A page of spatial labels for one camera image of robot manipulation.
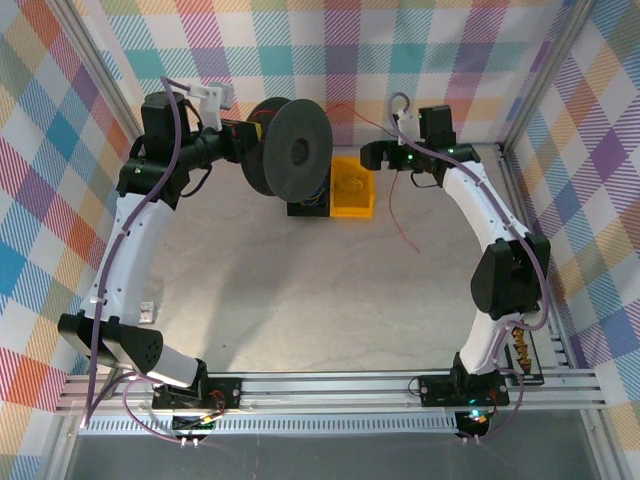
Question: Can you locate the black spool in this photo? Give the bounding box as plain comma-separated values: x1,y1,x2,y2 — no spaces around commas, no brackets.
238,97,335,198

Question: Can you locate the red wire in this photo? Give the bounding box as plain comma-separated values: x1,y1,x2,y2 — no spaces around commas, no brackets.
249,102,421,254

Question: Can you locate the yellow plastic bin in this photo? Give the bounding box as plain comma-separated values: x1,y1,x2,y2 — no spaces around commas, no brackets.
328,156,376,220

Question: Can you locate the black plastic bin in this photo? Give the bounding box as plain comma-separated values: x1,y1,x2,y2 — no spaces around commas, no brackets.
286,172,332,219

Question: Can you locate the black connector board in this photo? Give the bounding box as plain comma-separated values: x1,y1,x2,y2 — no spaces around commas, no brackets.
503,324,546,387

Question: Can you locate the small circuit board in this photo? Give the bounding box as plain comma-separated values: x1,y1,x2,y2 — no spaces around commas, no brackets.
171,410,220,436
457,408,494,437

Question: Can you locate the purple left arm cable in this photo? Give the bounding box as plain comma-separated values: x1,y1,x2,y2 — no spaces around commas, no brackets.
82,75,211,446

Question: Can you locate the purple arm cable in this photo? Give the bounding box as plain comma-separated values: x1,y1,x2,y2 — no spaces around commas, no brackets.
388,92,551,444
82,75,211,446

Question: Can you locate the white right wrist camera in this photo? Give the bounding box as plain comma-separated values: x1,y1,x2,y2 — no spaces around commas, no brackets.
391,107,415,147

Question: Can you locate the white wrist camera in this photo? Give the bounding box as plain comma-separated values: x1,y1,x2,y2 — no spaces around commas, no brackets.
187,82,234,129
391,107,415,147

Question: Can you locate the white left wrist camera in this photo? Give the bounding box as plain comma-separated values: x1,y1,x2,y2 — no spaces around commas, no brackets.
187,82,234,129

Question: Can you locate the blue wire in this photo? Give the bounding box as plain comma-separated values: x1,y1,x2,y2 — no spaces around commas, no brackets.
299,185,329,207

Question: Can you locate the aluminium frame post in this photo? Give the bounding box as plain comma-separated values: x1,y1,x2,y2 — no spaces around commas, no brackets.
52,0,156,166
582,409,629,480
497,0,604,157
44,414,84,480

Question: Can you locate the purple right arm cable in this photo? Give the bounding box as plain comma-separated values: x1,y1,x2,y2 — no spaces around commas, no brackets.
388,92,551,444

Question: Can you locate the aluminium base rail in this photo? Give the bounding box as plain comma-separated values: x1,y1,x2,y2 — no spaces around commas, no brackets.
54,368,609,417

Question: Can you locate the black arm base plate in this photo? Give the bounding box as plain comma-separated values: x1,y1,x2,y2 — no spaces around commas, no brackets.
151,377,245,410
417,373,512,407

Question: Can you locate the aluminium side rail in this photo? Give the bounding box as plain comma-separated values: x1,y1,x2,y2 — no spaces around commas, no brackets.
494,144,576,371

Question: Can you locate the slotted white cable duct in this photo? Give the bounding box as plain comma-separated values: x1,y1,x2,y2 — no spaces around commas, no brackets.
78,417,460,436

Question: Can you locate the grey metal bracket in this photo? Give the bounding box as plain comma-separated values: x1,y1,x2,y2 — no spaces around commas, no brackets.
102,368,129,401

